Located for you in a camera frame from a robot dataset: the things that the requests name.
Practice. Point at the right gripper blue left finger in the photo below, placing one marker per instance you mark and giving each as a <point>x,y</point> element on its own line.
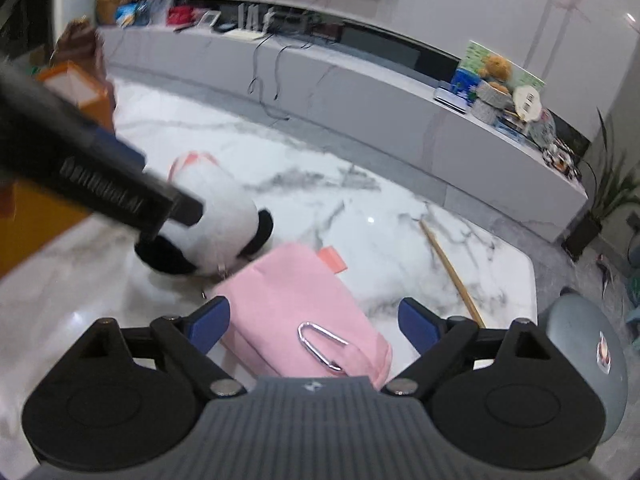
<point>186,341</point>

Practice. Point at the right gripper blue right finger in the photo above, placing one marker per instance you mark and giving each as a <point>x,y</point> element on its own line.
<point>443,345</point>

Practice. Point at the pink zip pouch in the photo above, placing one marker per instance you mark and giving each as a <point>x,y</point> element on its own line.
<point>291,316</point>

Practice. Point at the black white plush panda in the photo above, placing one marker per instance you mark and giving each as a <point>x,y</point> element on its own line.
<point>230,230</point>

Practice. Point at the orange storage box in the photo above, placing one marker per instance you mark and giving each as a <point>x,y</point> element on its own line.
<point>31,214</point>

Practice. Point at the wooden stick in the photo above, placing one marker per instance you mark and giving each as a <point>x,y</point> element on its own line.
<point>454,277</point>

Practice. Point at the grey round stool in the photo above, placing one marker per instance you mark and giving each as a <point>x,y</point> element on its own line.
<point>583,333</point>

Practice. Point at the white wifi router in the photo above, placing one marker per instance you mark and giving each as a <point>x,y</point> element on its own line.
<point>253,24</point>

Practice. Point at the potted green plant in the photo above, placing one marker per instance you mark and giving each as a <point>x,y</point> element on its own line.
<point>616,186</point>

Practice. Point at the teddy bear in basket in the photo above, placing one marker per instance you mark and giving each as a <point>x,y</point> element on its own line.
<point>492,92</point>

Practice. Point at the white tv cabinet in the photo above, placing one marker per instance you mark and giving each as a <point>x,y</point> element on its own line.
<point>393,113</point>

